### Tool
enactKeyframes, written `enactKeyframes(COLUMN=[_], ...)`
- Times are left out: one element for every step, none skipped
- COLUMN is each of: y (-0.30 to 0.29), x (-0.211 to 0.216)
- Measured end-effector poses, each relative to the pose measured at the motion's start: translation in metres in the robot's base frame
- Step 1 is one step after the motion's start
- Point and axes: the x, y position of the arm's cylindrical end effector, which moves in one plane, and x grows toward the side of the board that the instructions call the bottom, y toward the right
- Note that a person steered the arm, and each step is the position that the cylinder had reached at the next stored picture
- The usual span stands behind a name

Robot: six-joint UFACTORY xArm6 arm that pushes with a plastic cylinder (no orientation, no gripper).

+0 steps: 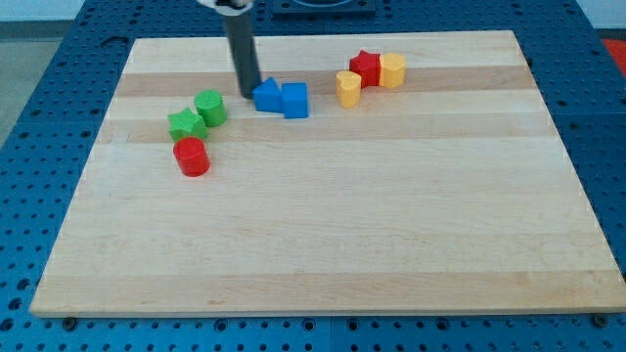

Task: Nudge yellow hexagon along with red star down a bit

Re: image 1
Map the red cylinder block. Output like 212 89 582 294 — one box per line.
173 136 211 177

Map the yellow hexagon block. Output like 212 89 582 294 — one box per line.
379 53 406 89

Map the green cylinder block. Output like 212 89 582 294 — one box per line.
194 90 227 127

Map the green star block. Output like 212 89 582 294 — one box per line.
167 108 208 143

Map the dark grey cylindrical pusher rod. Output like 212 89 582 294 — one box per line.
224 6 261 99

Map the blue cube block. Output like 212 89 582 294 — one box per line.
282 82 309 118

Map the light wooden board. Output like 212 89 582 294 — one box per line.
30 30 625 318

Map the red star block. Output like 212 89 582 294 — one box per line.
349 50 381 88

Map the blue triangle block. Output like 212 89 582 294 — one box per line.
252 77 283 112

